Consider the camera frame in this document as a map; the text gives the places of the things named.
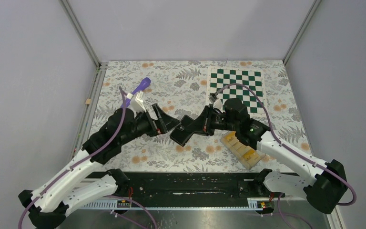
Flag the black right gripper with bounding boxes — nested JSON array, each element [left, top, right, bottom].
[[185, 105, 239, 136]]

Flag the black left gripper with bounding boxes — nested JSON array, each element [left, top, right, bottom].
[[121, 104, 182, 145]]

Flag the black leather card holder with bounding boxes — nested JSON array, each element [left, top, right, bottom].
[[170, 115, 201, 146]]

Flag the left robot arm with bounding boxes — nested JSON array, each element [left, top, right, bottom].
[[18, 104, 180, 229]]

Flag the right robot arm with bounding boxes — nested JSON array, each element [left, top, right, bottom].
[[184, 98, 350, 214]]

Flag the clear box of cards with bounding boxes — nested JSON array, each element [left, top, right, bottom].
[[220, 131, 265, 169]]

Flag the floral tablecloth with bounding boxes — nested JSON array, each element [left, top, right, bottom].
[[90, 60, 311, 172]]

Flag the purple toy microphone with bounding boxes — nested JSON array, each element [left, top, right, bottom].
[[121, 77, 151, 108]]

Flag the green white chessboard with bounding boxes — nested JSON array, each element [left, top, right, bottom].
[[205, 66, 267, 117]]

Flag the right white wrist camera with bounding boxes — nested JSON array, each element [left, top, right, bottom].
[[209, 94, 223, 110]]

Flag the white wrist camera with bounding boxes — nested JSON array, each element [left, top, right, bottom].
[[209, 94, 223, 110], [125, 91, 147, 113]]

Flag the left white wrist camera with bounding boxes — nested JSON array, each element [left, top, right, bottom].
[[125, 91, 147, 113]]

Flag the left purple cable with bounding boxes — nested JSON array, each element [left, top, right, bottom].
[[18, 87, 132, 229]]

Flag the purple cable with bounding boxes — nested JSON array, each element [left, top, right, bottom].
[[213, 83, 357, 207], [18, 87, 132, 229]]

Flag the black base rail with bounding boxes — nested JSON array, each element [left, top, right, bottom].
[[108, 172, 280, 206]]

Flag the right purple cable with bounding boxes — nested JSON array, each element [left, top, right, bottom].
[[213, 83, 357, 207]]

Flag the white slotted cable duct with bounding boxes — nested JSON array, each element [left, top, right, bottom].
[[82, 198, 275, 212]]

